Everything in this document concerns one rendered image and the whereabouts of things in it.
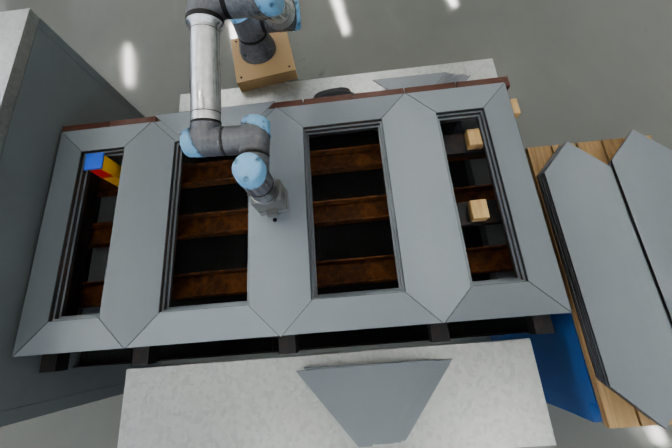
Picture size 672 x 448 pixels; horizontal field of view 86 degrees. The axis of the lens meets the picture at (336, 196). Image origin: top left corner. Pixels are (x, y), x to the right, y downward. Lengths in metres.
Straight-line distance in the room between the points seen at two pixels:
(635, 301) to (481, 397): 0.48
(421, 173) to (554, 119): 1.44
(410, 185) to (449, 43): 1.64
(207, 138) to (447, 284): 0.74
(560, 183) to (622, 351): 0.47
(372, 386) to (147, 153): 1.03
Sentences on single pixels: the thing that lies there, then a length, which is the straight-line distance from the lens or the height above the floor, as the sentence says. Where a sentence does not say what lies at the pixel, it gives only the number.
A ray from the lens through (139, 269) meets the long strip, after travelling 1.25.
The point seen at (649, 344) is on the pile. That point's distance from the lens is 1.26.
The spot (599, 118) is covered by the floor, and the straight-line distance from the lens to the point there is 2.59.
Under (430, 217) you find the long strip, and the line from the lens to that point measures 1.10.
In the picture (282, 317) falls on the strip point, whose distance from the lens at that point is 1.06.
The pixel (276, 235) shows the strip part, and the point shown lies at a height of 0.86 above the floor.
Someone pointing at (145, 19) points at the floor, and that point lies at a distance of 3.24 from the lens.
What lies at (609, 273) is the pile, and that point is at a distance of 1.24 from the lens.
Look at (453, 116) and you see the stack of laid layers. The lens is 1.29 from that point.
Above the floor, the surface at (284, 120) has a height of 0.86.
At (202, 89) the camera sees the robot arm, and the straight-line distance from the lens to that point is 0.98.
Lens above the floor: 1.89
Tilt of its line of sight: 69 degrees down
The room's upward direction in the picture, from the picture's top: 13 degrees counter-clockwise
